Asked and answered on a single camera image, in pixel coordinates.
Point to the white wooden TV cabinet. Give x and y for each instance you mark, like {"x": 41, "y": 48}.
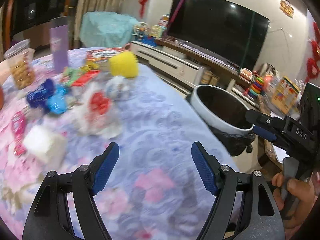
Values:
{"x": 184, "y": 68}

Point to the rainbow stacking ring toy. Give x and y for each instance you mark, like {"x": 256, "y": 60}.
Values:
{"x": 256, "y": 88}

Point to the purple tumbler black lid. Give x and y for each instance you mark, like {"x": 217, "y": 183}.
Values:
{"x": 59, "y": 42}

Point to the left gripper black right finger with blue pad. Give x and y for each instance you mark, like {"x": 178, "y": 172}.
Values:
{"x": 259, "y": 217}

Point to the green small carton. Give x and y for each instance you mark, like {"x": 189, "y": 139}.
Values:
{"x": 70, "y": 75}

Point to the crumpled dark blue wrapper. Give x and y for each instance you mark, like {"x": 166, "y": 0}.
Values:
{"x": 40, "y": 96}

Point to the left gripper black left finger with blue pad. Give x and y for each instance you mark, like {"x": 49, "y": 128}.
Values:
{"x": 49, "y": 216}

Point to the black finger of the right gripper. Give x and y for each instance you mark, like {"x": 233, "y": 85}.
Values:
{"x": 267, "y": 127}

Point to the white round trash bin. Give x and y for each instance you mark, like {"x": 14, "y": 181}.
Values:
{"x": 220, "y": 109}

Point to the toy ferris wheel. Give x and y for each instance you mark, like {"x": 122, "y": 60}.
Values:
{"x": 140, "y": 30}

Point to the light blue wrapper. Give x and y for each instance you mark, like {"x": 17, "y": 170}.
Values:
{"x": 57, "y": 103}

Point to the black trash bag liner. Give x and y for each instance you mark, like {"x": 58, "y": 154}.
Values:
{"x": 235, "y": 144}

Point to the clear jar of snacks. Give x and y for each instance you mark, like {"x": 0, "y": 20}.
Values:
{"x": 19, "y": 58}

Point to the white tissue piece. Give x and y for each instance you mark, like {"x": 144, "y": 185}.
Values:
{"x": 47, "y": 146}

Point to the yellow toy box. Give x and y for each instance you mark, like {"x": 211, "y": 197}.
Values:
{"x": 285, "y": 95}

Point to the yellow foam fruit net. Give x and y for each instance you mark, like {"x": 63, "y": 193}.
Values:
{"x": 124, "y": 64}

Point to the red white milk carton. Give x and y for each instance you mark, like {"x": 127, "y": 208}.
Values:
{"x": 79, "y": 85}

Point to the pink snack wrapper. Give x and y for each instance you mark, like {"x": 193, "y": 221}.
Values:
{"x": 18, "y": 126}

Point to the teal covered furniture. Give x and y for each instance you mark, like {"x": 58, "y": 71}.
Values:
{"x": 106, "y": 29}

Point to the white plastic bag red print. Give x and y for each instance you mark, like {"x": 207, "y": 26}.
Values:
{"x": 98, "y": 113}

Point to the black television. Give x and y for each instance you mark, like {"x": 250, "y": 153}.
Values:
{"x": 227, "y": 29}

